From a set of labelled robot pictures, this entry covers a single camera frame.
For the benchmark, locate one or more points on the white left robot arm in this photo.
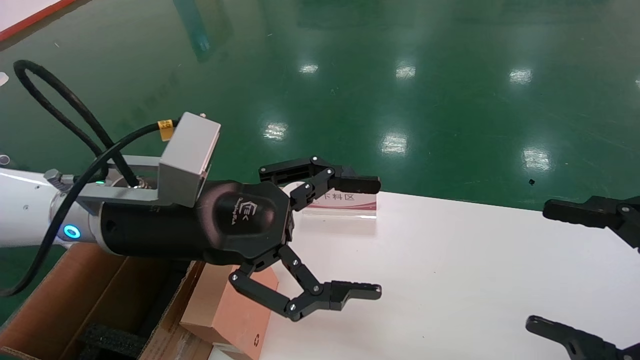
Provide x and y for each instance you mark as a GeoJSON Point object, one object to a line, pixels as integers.
{"type": "Point", "coordinates": [25, 210]}

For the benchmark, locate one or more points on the large open cardboard box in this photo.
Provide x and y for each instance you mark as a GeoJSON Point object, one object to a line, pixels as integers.
{"type": "Point", "coordinates": [65, 295]}

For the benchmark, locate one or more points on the small brown cardboard box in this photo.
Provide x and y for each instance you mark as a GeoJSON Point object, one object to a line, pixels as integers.
{"type": "Point", "coordinates": [220, 310]}

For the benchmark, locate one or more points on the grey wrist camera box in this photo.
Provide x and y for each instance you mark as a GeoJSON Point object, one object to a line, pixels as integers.
{"type": "Point", "coordinates": [187, 150]}

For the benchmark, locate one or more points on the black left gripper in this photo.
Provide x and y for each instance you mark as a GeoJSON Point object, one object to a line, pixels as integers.
{"type": "Point", "coordinates": [235, 220]}

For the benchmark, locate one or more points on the clear acrylic sign stand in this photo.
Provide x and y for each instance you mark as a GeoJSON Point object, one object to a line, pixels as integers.
{"type": "Point", "coordinates": [345, 202]}

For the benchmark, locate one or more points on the black foam insert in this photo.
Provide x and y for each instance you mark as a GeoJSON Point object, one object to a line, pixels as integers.
{"type": "Point", "coordinates": [112, 342]}

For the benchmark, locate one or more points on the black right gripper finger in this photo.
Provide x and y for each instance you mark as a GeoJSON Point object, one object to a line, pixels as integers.
{"type": "Point", "coordinates": [585, 212]}
{"type": "Point", "coordinates": [580, 345]}

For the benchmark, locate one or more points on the silver camera mount bracket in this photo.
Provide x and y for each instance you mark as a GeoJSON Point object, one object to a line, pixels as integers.
{"type": "Point", "coordinates": [125, 192]}

